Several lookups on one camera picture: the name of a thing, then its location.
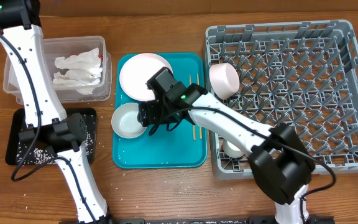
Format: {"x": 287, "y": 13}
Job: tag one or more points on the grey dishwasher rack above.
{"x": 304, "y": 74}

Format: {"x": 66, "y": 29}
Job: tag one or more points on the clear plastic waste bin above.
{"x": 68, "y": 46}

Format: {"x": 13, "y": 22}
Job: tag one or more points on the grey bowl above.
{"x": 124, "y": 121}

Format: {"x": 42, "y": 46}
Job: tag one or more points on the small white cup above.
{"x": 231, "y": 150}

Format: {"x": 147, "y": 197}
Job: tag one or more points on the pile of rice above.
{"x": 40, "y": 152}

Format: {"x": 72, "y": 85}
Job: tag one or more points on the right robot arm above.
{"x": 279, "y": 161}

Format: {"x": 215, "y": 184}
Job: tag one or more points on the wooden chopstick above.
{"x": 193, "y": 126}
{"x": 200, "y": 128}

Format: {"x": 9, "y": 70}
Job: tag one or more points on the left wooden chopstick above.
{"x": 193, "y": 126}

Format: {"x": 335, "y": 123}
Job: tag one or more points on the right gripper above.
{"x": 148, "y": 115}

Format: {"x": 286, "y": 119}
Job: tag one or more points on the black plastic tray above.
{"x": 11, "y": 149}

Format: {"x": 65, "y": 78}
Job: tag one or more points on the large white plate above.
{"x": 137, "y": 71}

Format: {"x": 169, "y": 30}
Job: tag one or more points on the small pink bowl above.
{"x": 224, "y": 80}

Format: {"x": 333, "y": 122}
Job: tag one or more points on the right wooden chopstick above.
{"x": 200, "y": 128}

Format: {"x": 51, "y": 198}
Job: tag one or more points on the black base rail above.
{"x": 251, "y": 220}

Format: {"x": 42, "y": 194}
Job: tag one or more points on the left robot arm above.
{"x": 46, "y": 120}

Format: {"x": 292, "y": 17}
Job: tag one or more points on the teal serving tray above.
{"x": 175, "y": 149}

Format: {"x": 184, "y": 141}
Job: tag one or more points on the white napkin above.
{"x": 83, "y": 70}

